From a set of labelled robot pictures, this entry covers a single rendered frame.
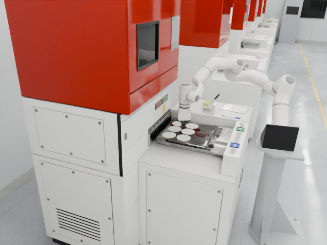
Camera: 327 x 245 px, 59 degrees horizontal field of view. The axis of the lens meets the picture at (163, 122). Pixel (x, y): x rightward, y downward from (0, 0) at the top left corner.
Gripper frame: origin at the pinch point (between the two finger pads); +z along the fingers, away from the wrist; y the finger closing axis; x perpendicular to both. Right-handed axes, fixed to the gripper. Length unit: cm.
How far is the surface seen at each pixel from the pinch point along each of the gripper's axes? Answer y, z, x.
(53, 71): -83, -49, -23
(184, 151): -3.7, 10.3, -21.3
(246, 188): 81, 92, 35
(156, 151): -23.1, 10.3, -17.9
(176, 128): -5.2, 2.3, 0.1
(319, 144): 224, 93, 112
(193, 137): 3.7, 2.3, -15.5
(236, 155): 19, -4, -53
